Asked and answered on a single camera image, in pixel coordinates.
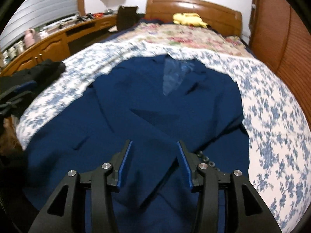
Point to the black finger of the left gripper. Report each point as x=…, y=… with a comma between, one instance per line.
x=18, y=89
x=17, y=100

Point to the wooden headboard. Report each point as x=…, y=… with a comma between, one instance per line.
x=222, y=19

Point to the wooden louvered wardrobe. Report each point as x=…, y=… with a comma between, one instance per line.
x=280, y=39

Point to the pink vase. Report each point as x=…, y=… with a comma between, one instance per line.
x=29, y=37

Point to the navy blue suit jacket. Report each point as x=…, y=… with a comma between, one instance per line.
x=154, y=102

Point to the yellow Pikachu plush toy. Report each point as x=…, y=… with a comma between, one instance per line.
x=189, y=19

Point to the black folded garment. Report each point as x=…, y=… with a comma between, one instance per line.
x=44, y=74

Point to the blue floral bed sheet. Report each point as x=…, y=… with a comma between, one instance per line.
x=278, y=131

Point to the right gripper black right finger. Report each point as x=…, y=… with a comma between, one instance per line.
x=245, y=210

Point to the red bowl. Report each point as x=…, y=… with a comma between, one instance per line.
x=98, y=15

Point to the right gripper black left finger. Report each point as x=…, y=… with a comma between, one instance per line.
x=64, y=210

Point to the red floral quilt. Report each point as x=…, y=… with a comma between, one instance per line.
x=186, y=36

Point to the grey window blind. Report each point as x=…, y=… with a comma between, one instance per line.
x=34, y=13

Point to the wooden desk with cabinets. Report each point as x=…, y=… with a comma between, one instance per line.
x=56, y=46

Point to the dark wooden chair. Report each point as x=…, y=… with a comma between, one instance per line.
x=126, y=17

